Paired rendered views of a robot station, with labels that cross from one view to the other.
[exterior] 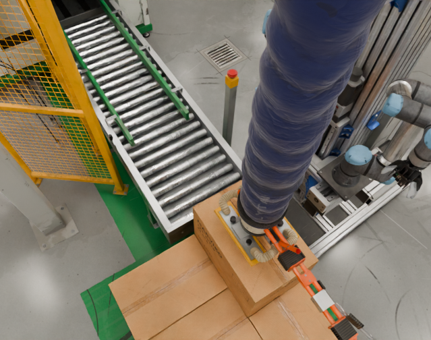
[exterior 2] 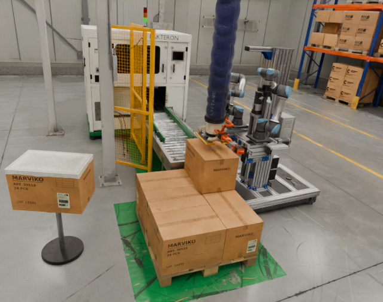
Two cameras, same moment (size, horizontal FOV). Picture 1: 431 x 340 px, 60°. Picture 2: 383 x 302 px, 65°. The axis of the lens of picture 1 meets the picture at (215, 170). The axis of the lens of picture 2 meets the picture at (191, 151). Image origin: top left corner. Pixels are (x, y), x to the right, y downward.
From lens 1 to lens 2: 2.51 m
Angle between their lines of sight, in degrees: 36
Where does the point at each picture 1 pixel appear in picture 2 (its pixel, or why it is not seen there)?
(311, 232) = (249, 197)
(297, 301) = (229, 194)
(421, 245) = (320, 225)
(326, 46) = (224, 19)
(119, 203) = not seen: hidden behind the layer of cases
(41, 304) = (92, 203)
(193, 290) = (177, 182)
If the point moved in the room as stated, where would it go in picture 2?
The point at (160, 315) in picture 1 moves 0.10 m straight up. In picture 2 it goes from (157, 185) to (157, 177)
